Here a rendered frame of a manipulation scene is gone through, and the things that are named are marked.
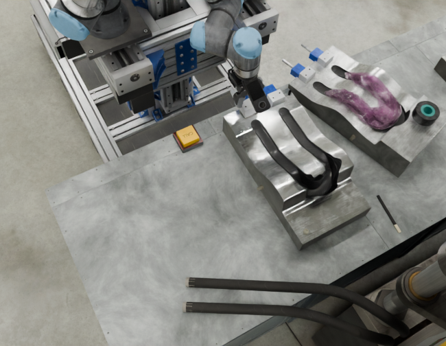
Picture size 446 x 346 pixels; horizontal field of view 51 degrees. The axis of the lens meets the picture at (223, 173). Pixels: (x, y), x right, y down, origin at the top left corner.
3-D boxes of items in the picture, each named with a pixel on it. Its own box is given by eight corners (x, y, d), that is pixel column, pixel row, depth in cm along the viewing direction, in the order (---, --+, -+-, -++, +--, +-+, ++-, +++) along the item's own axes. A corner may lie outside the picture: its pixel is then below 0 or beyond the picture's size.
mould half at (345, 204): (222, 130, 167) (223, 108, 155) (284, 102, 173) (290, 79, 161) (299, 250, 147) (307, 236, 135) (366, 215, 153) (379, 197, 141)
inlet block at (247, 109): (226, 87, 162) (226, 79, 157) (239, 81, 162) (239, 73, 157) (244, 118, 158) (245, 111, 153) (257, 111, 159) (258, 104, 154)
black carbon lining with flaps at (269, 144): (247, 125, 160) (249, 110, 151) (287, 108, 164) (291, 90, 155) (303, 210, 146) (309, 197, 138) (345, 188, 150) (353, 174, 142)
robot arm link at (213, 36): (202, 25, 135) (238, 36, 134) (188, 54, 130) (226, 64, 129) (202, 4, 128) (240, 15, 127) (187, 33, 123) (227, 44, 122)
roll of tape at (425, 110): (419, 128, 156) (423, 123, 153) (407, 110, 160) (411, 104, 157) (440, 122, 158) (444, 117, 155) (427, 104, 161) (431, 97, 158)
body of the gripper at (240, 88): (248, 68, 150) (249, 48, 138) (261, 90, 147) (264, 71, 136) (227, 79, 149) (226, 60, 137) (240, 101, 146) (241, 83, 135)
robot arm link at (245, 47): (235, 20, 123) (267, 29, 122) (235, 43, 134) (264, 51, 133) (226, 45, 121) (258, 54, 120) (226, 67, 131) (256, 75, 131)
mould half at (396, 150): (286, 93, 175) (291, 73, 165) (329, 55, 184) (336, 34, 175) (398, 178, 160) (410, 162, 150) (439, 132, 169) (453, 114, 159)
